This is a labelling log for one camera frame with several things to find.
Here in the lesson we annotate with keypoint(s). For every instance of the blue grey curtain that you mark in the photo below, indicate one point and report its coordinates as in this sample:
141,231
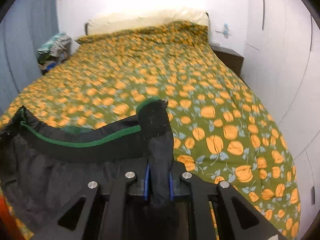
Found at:
26,26

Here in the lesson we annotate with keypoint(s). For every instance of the green orange floral bedspread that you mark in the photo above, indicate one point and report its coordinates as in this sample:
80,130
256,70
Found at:
221,129

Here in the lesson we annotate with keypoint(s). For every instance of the dark wooden nightstand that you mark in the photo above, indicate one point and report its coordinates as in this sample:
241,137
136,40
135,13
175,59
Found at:
230,58

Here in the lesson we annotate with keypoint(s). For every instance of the pile of clothes beside bed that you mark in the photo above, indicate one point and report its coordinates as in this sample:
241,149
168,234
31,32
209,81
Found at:
55,51

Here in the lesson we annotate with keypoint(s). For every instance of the black bed headboard frame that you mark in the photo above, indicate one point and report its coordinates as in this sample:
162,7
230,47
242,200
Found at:
86,28

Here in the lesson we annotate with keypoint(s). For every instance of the blue wall hook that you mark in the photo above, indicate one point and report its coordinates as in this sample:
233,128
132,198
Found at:
223,30

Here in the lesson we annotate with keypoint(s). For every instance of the black puffer jacket green trim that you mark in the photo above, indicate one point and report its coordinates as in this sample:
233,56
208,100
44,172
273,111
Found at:
43,167

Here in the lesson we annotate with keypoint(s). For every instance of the white wardrobe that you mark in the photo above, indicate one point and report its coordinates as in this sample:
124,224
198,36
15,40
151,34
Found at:
282,67

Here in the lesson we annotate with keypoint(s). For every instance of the cream pillow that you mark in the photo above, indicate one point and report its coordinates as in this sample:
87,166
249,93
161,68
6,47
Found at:
117,22

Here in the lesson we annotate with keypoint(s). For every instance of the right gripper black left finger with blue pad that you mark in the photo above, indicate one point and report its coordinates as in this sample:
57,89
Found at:
95,212

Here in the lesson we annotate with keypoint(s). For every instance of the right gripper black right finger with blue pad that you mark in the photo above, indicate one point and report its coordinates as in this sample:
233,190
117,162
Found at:
215,211

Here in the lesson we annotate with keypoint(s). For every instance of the orange red blanket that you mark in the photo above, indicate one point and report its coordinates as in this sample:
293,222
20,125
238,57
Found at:
9,229

